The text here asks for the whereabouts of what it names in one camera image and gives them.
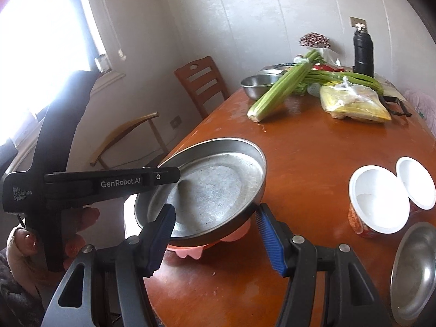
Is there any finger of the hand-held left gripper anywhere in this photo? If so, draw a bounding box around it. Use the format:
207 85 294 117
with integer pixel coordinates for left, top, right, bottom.
152 166 181 192

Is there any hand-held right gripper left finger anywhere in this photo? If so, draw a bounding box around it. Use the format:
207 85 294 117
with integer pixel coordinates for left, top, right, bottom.
41 203 177 327

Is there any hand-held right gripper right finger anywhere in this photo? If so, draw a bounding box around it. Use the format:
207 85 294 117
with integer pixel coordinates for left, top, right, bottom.
255 203 390 327

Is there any pink flower-shaped plate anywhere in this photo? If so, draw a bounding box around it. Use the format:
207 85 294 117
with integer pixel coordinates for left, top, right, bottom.
167 218 251 259

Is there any steel pan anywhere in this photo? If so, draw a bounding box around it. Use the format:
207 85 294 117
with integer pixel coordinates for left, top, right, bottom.
134 138 267 247

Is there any large instant noodle cup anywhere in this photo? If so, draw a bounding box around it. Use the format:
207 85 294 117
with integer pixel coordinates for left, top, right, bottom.
348 165 410 239

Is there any shiny steel bowl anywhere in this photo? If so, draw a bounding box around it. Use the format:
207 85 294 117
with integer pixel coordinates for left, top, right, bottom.
390 221 436 321

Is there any small instant noodle cup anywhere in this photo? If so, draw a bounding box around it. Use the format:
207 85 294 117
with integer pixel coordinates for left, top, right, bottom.
396 157 436 217

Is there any person's left hand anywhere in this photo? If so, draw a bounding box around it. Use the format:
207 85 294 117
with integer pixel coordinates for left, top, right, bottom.
7 208 100 283

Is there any brown wooden slat chair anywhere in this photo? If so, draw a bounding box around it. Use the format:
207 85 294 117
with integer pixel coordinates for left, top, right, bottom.
174 56 229 120

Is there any small steel basin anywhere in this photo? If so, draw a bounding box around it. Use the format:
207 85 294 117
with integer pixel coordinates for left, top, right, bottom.
240 74 283 100

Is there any window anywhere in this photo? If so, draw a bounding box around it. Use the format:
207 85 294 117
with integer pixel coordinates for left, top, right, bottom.
0 0 113 144

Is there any thick celery bunch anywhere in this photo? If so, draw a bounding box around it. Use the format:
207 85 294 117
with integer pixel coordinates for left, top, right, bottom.
247 49 324 123

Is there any steel dish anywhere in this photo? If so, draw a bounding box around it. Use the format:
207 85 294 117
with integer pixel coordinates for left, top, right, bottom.
262 63 297 75

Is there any yellow noodle plastic bag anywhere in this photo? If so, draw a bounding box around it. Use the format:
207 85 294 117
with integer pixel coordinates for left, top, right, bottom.
319 77 392 123

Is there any thin celery bunch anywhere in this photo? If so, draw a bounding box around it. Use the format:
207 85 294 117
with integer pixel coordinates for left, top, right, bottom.
303 70 384 94

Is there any pale flat board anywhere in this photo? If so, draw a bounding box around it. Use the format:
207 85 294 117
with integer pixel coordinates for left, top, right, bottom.
375 75 406 99

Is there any pink printed cloth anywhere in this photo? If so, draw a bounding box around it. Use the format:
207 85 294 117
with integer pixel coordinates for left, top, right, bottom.
405 89 436 130

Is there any black thermos bottle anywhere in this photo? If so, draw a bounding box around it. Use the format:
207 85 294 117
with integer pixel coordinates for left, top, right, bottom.
352 23 374 77

